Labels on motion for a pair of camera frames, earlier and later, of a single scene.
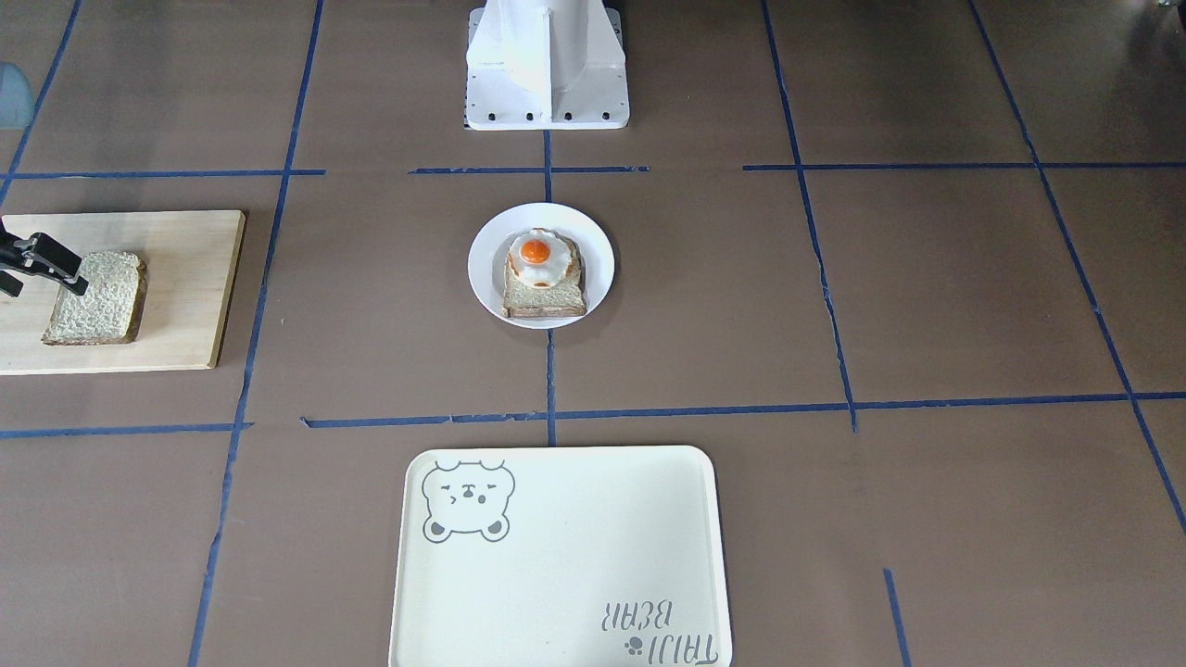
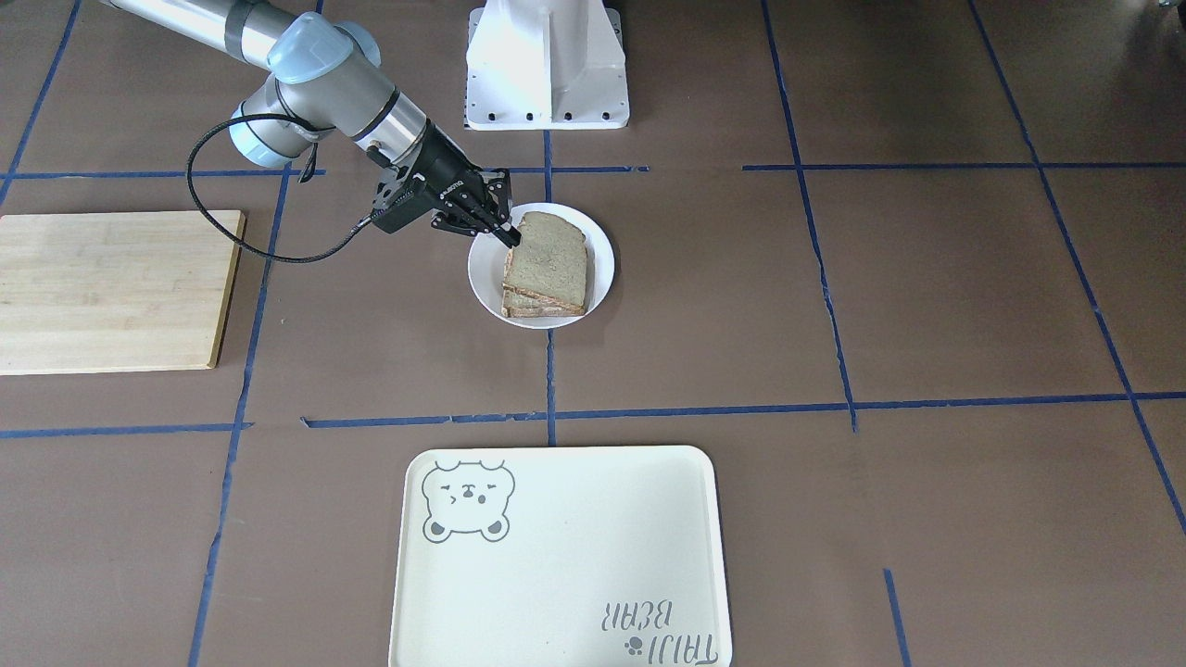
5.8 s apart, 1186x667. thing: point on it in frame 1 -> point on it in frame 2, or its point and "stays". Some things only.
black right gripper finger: x=44 y=255 -> x=466 y=199
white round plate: x=488 y=256 stays
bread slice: x=110 y=308 -> x=550 y=260
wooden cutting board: x=193 y=263 stays
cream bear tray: x=560 y=556 stays
